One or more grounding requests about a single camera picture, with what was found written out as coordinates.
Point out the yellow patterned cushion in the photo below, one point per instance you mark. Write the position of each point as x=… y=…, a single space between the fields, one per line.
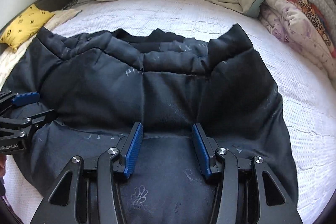
x=24 y=26

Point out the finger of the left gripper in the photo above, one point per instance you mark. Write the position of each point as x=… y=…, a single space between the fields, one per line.
x=26 y=98
x=37 y=121

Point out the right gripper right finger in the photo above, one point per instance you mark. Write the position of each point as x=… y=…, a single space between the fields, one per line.
x=247 y=190

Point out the person's left hand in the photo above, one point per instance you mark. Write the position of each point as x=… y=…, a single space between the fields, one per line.
x=2 y=165

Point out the dark bed side board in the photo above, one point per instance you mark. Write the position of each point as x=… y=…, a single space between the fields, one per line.
x=10 y=9

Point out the white quilted bed mattress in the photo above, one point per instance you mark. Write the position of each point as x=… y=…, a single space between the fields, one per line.
x=308 y=99

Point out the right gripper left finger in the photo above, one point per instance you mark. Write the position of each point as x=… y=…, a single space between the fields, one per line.
x=87 y=191

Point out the black padded jacket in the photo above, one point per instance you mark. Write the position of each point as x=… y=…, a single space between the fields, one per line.
x=101 y=84

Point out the orange patterned folded blanket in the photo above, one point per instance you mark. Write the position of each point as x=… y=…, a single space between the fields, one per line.
x=310 y=11

